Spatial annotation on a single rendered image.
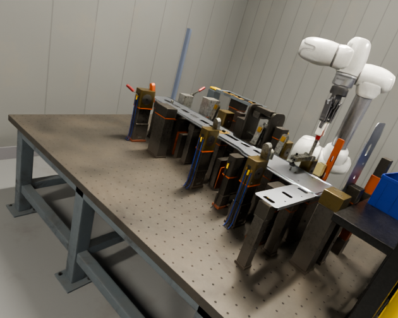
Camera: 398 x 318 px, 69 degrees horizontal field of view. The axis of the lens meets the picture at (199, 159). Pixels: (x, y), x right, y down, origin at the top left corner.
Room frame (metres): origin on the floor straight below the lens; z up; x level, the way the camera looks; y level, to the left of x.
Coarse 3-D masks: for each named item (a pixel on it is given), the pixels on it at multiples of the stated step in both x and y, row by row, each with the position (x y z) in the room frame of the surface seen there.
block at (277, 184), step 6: (270, 186) 1.09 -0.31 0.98; (276, 186) 1.10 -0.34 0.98; (282, 186) 1.12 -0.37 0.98; (282, 192) 1.07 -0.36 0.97; (276, 210) 1.08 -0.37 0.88; (276, 216) 1.11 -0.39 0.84; (270, 222) 1.09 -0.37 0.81; (270, 228) 1.10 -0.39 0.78; (264, 234) 1.08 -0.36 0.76; (264, 240) 1.10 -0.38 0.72
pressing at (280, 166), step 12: (156, 96) 2.07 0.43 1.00; (180, 108) 1.91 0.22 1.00; (192, 120) 1.70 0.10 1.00; (204, 120) 1.78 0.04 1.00; (240, 144) 1.47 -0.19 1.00; (276, 156) 1.45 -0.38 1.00; (276, 168) 1.26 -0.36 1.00; (288, 168) 1.31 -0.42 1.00; (300, 168) 1.36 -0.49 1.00; (288, 180) 1.17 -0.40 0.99; (300, 180) 1.19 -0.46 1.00; (312, 180) 1.24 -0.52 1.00; (324, 180) 1.28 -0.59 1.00; (312, 192) 1.10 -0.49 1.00
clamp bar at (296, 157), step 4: (292, 156) 1.29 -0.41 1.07; (296, 156) 1.29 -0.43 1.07; (300, 156) 1.31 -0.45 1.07; (304, 156) 1.33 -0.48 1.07; (308, 156) 1.35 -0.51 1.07; (292, 160) 1.29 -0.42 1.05; (296, 160) 1.28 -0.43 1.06; (300, 160) 1.30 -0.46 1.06; (304, 160) 1.33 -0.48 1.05; (308, 160) 1.37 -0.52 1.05; (292, 164) 1.29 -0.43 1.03
